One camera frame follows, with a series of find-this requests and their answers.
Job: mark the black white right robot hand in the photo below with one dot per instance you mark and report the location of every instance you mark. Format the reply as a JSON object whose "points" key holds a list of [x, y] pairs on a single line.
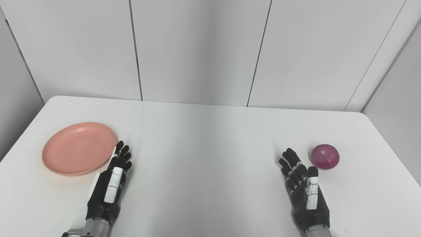
{"points": [[306, 194]]}

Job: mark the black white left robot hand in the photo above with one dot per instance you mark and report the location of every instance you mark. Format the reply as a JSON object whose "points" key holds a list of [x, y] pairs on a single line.
{"points": [[107, 194]]}

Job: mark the purple red onion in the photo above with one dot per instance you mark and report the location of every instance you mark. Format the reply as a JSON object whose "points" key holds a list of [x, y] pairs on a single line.
{"points": [[325, 156]]}

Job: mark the pink round plastic plate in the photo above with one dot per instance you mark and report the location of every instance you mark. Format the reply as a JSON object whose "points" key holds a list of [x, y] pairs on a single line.
{"points": [[79, 148]]}

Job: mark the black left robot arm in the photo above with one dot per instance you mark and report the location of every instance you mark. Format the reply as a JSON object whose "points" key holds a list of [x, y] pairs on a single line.
{"points": [[93, 228]]}

